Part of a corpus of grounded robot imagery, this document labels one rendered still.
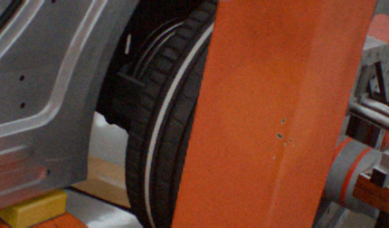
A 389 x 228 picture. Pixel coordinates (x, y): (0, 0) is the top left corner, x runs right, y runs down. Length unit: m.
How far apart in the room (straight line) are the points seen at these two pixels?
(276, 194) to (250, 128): 0.10
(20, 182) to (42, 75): 0.21
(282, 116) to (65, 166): 0.62
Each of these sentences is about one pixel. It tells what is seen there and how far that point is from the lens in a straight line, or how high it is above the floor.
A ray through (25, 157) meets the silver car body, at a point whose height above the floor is 0.85.
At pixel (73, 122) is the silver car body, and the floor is 0.90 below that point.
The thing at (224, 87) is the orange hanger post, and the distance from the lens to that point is 1.01.
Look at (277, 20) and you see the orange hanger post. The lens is 0.95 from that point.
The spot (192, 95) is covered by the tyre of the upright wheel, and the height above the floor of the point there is 0.99.
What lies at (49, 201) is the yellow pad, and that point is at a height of 0.73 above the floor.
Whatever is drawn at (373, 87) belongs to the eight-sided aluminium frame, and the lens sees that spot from 1.76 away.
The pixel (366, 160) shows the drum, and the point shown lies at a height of 0.91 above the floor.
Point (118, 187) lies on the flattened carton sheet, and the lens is 3.06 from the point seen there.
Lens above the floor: 1.49
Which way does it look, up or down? 22 degrees down
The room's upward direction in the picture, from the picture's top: 12 degrees clockwise
